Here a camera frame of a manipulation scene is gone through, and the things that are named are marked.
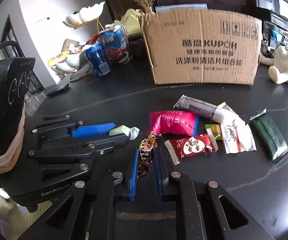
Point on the blue snack canister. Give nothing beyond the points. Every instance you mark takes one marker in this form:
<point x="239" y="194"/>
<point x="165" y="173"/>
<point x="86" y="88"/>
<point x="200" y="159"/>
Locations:
<point x="116" y="44"/>

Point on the red white candy packet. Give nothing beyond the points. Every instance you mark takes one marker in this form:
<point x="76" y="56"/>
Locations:
<point x="179" y="149"/>

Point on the dark candy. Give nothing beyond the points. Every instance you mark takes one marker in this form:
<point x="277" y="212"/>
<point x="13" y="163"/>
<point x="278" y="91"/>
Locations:
<point x="145" y="152"/>

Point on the white shell tray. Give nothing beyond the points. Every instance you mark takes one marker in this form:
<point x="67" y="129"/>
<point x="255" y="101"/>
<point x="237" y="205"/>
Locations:
<point x="67" y="62"/>
<point x="85" y="16"/>

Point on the yellow pyramid tin box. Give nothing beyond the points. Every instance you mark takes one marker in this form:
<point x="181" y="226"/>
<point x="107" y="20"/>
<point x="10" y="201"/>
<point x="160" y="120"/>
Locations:
<point x="131" y="21"/>

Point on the black remote control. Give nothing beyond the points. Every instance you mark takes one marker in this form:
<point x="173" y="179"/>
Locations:
<point x="57" y="89"/>

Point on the pale green candy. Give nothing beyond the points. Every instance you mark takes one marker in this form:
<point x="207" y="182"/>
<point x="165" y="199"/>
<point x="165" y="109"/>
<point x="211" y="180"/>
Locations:
<point x="132" y="133"/>

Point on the blue soda can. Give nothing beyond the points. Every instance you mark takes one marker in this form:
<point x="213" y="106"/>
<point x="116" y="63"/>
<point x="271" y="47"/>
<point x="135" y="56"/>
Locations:
<point x="98" y="60"/>

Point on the lower white shell tray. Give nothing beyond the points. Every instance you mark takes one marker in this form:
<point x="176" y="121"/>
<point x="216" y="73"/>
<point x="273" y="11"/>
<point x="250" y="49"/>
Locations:
<point x="67" y="62"/>

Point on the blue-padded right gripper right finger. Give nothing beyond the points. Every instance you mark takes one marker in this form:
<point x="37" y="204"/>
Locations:
<point x="166" y="177"/>

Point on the black camera handle left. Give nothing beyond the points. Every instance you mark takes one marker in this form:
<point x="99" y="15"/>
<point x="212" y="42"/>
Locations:
<point x="15" y="75"/>

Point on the green yellow candy packet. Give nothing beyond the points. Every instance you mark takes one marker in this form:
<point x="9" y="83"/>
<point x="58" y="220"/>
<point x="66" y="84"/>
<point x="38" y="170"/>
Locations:
<point x="216" y="130"/>

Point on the dried flower bouquet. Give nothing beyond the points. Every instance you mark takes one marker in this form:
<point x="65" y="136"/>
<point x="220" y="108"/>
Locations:
<point x="145" y="1"/>

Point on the upper white shell tray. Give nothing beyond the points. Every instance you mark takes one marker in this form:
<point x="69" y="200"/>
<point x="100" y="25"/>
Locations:
<point x="85" y="16"/>

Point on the grey white snack bar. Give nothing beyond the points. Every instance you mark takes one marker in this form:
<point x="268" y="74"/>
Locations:
<point x="205" y="109"/>

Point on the white red snack packet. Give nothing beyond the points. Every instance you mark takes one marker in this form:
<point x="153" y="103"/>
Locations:
<point x="237" y="139"/>

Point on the brown cardboard box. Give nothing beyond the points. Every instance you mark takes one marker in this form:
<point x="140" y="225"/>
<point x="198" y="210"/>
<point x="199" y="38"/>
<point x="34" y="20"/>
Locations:
<point x="202" y="46"/>

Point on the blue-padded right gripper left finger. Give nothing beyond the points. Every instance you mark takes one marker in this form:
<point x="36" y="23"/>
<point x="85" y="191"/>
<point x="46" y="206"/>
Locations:
<point x="126" y="190"/>

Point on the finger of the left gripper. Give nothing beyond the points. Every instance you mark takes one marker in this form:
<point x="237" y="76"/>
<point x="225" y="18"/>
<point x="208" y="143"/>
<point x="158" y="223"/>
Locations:
<point x="106" y="144"/>
<point x="92" y="131"/>

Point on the pink snack bag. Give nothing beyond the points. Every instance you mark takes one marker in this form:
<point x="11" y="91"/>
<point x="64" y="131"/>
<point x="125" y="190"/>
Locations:
<point x="173" y="122"/>

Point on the dark green snack packet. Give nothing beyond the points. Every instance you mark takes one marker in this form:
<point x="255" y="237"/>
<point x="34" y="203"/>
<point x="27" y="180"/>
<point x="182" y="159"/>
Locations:
<point x="270" y="135"/>

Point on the white plush toy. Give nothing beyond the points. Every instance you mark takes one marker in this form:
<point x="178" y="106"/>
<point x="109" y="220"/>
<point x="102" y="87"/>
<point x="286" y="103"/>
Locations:
<point x="278" y="65"/>

